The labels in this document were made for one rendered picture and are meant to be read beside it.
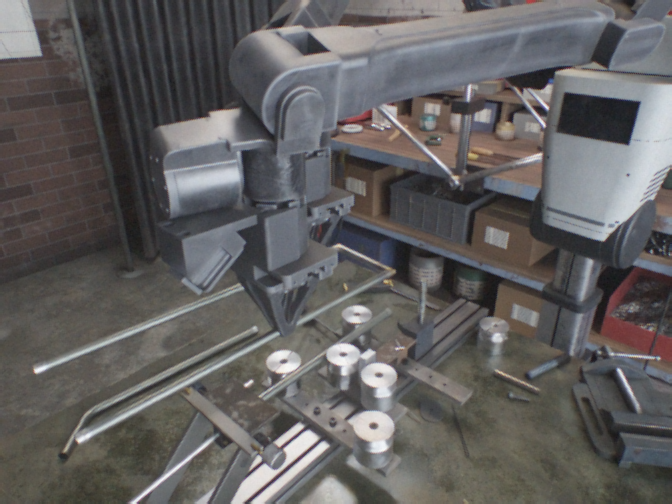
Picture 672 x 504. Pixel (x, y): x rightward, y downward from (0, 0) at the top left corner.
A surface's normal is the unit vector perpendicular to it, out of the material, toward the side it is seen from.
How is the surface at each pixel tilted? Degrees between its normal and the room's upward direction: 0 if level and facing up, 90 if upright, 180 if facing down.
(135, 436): 0
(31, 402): 0
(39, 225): 90
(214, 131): 19
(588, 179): 90
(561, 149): 90
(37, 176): 90
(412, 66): 105
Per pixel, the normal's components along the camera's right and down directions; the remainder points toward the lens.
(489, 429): 0.00, -0.89
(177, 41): -0.07, 0.47
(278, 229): 0.70, 0.33
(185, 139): 0.08, -0.70
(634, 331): -0.68, 0.34
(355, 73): 0.49, 0.61
